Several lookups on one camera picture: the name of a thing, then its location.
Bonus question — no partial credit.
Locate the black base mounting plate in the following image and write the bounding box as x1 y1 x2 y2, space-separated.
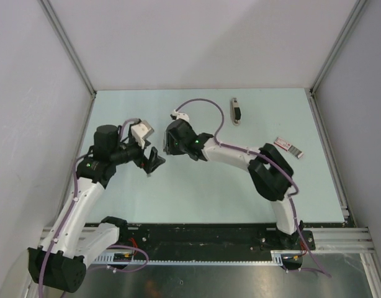
117 223 316 263

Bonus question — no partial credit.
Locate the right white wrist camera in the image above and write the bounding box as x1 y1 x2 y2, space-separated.
170 110 190 122

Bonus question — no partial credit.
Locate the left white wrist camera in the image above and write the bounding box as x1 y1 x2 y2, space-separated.
130 120 154 149

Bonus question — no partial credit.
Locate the right aluminium frame post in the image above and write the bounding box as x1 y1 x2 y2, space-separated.
310 0 370 94

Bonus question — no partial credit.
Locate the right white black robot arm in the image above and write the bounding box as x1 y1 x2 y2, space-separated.
164 119 302 249

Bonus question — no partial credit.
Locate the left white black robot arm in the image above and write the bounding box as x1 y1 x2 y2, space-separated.
28 118 165 297

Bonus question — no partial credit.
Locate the purple cable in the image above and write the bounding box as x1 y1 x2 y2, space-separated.
38 117 150 296
176 98 333 279

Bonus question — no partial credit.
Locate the white slotted cable duct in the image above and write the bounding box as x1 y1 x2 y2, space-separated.
94 250 303 266

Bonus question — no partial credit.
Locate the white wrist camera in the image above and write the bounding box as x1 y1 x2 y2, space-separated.
170 110 190 122
130 120 154 149

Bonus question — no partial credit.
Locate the aluminium frame post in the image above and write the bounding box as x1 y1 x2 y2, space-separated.
310 0 370 94
38 0 96 96

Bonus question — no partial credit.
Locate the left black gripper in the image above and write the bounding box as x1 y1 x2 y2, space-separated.
110 133 164 173

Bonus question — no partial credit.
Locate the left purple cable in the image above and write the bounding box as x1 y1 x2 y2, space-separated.
38 117 150 296

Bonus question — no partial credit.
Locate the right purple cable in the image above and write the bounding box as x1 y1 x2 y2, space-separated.
176 98 333 279

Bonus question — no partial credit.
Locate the left aluminium frame post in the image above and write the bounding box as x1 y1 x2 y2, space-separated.
38 0 96 96

